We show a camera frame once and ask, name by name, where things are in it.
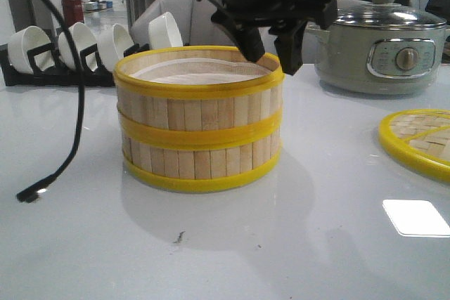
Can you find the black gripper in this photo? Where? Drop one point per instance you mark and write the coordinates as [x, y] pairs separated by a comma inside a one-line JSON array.
[[239, 20]]

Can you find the woven bamboo steamer lid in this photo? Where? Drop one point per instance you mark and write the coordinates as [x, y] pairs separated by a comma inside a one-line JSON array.
[[419, 140]]

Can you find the grey chair left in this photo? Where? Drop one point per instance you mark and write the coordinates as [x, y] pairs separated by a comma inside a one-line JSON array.
[[193, 18]]

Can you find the white bowl right tilted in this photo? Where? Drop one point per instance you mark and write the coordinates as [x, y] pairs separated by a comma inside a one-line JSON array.
[[163, 32]]

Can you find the grey electric cooking pot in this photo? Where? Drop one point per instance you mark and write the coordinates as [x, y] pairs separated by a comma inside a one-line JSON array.
[[377, 60]]

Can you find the glass pot lid with knob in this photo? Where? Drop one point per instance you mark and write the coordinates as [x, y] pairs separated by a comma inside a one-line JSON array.
[[386, 14]]

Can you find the bamboo steamer tier yellow rims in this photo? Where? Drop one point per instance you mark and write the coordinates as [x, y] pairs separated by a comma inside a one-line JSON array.
[[203, 171]]

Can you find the red bin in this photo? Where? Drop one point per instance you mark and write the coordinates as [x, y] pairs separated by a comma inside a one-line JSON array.
[[72, 11]]

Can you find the black bowl rack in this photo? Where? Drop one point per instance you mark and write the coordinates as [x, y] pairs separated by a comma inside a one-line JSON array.
[[59, 74]]

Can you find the white bowl far left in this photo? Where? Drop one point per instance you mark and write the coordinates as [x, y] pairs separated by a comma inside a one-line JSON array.
[[23, 41]]

